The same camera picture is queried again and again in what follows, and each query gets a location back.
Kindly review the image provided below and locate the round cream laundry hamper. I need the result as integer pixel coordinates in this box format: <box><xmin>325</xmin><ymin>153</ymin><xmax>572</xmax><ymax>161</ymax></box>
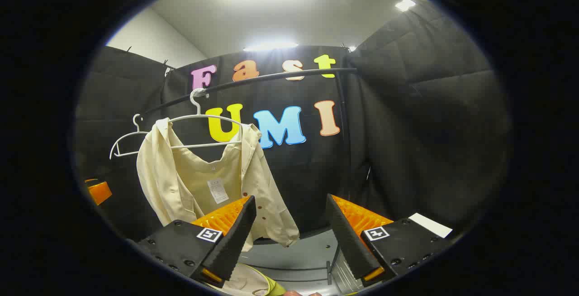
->
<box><xmin>213</xmin><ymin>262</ymin><xmax>288</xmax><ymax>296</ymax></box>

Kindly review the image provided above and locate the white slatted cabinet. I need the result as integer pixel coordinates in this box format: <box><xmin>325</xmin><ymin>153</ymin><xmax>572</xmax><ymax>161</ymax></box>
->
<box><xmin>332</xmin><ymin>253</ymin><xmax>362</xmax><ymax>294</ymax></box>

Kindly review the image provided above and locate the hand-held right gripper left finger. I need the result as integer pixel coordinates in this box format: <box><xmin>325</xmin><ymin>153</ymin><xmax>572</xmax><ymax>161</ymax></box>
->
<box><xmin>136</xmin><ymin>195</ymin><xmax>257</xmax><ymax>287</ymax></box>

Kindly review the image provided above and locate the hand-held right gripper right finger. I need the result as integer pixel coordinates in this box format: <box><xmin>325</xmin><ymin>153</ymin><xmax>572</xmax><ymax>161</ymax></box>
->
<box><xmin>325</xmin><ymin>193</ymin><xmax>453</xmax><ymax>287</ymax></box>

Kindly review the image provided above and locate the black backdrop cloth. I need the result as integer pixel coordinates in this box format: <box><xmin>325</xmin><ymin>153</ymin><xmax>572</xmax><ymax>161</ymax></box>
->
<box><xmin>75</xmin><ymin>0</ymin><xmax>514</xmax><ymax>242</ymax></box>

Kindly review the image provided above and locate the long ceiling light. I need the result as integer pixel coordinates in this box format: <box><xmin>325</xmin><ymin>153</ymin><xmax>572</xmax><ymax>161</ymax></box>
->
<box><xmin>243</xmin><ymin>42</ymin><xmax>299</xmax><ymax>52</ymax></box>

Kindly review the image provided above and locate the white hanger with taped hook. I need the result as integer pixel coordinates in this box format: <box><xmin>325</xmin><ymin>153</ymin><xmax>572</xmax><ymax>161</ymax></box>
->
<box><xmin>168</xmin><ymin>88</ymin><xmax>245</xmax><ymax>149</ymax></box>

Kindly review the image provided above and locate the white plastic hanger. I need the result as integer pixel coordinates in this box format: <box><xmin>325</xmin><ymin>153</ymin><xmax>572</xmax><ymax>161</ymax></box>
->
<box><xmin>109</xmin><ymin>114</ymin><xmax>150</xmax><ymax>160</ymax></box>

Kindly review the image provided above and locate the cream button shirt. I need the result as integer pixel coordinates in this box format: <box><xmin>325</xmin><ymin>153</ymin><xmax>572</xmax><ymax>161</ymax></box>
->
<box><xmin>137</xmin><ymin>118</ymin><xmax>300</xmax><ymax>251</ymax></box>

